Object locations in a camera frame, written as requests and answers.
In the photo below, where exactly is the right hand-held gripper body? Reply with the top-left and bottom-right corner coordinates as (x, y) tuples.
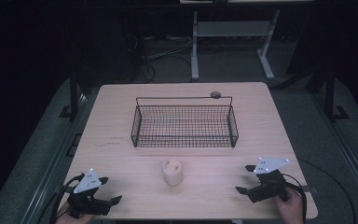
(247, 157), (292, 203)

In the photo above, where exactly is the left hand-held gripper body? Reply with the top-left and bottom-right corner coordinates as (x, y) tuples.
(66, 168), (113, 218)

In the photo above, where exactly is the black wire basket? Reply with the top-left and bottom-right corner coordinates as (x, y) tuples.
(130, 95), (240, 149)

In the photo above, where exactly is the person's left hand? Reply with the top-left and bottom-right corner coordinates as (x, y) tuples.
(55, 201), (97, 224)

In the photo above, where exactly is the person's right hand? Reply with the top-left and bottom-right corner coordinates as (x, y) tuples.
(273, 186), (306, 224)

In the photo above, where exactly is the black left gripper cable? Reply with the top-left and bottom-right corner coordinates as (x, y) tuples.
(38, 174), (86, 224)

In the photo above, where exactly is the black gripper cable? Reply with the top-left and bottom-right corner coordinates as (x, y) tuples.
(38, 174), (86, 224)
(282, 173), (309, 224)

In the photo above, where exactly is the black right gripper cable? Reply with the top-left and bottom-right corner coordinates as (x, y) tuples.
(282, 173), (309, 224)

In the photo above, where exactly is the aluminium floor rail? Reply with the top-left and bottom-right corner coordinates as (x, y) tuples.
(310, 92), (358, 208)
(20, 92), (89, 224)

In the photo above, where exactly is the black floor cable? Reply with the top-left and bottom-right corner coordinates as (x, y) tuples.
(297, 158), (358, 224)

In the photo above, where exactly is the black stand post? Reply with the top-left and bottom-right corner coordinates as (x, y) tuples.
(324, 69), (351, 123)
(59, 66), (79, 121)

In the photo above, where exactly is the bundle of floor cables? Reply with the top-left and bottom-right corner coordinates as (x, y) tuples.
(124, 33), (194, 85)

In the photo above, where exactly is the white metal desk frame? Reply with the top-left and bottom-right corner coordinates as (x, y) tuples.
(190, 8), (282, 82)

